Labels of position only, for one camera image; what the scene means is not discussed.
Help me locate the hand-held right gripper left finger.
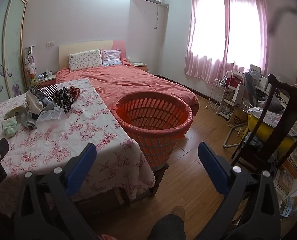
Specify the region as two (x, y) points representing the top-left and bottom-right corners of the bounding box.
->
(13, 142), (99, 240)

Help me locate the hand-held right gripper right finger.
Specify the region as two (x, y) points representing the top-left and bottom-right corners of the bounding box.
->
(197, 142), (281, 240)

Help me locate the orange plastic laundry basket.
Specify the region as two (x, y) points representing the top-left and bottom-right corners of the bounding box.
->
(111, 92), (194, 170)

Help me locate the pink floral tablecloth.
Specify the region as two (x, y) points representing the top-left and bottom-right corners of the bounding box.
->
(0, 78), (156, 218)

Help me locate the pale green cloth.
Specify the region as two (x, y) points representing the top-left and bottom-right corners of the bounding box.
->
(1, 119), (18, 138)

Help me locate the person's brown shoe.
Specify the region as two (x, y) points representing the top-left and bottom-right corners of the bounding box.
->
(172, 206), (186, 220)

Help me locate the dark wooden stool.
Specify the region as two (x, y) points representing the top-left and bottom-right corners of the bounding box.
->
(148, 164), (169, 198)

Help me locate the brown paper bag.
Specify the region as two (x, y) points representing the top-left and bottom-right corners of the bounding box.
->
(228, 109), (249, 128)

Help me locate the grey cloth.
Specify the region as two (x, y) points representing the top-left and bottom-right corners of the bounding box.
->
(21, 112), (37, 130)

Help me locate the clear plastic packaging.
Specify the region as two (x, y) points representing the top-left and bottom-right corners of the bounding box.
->
(36, 109), (64, 123)

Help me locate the yellow cushion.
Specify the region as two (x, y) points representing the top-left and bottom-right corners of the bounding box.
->
(247, 114), (297, 150)

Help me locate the black floral scrunchie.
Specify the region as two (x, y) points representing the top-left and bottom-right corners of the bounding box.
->
(51, 87), (75, 112)

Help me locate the white rolling cart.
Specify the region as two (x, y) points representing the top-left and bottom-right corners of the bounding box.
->
(207, 71), (244, 119)

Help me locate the person's leg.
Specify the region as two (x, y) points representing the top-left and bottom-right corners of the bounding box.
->
(148, 214), (186, 240)

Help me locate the brown scrunchie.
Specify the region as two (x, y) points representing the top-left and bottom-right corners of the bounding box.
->
(68, 86), (81, 98)

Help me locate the cream crumpled cloth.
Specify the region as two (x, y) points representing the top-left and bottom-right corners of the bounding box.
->
(25, 91), (43, 113)

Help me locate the newspaper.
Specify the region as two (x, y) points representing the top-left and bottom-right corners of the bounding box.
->
(248, 106), (297, 135)

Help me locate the pile of cardboard boxes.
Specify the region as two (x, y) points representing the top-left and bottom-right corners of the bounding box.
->
(273, 142), (297, 218)

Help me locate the black polka dot bag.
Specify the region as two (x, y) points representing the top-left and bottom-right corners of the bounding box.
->
(27, 84), (57, 101)

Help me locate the grey office chair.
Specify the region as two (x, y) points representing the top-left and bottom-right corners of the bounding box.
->
(245, 72), (264, 105)

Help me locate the pink nightstand with mugs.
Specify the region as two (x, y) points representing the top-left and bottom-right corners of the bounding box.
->
(37, 74), (57, 85)

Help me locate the dark wooden chair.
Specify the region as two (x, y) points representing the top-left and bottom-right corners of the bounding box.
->
(231, 74), (297, 173)

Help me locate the bed with orange duvet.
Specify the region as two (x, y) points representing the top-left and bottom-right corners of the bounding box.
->
(56, 60), (200, 117)

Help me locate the floral print pillow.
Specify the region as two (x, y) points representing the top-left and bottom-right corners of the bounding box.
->
(68, 50), (103, 71)

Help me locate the pink window curtain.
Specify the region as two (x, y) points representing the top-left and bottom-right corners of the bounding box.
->
(185, 0), (270, 84)

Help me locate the clear tube of plush toys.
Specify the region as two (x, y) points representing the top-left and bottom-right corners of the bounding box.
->
(23, 45), (37, 80)

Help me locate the pink striped pillow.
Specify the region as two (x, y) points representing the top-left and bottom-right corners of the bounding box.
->
(101, 49), (122, 67)

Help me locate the beige and pink headboard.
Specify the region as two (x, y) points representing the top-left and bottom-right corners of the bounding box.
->
(59, 40), (127, 70)

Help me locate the wardrobe with purple flowers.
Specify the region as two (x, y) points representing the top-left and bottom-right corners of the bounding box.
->
(0, 0), (27, 110)

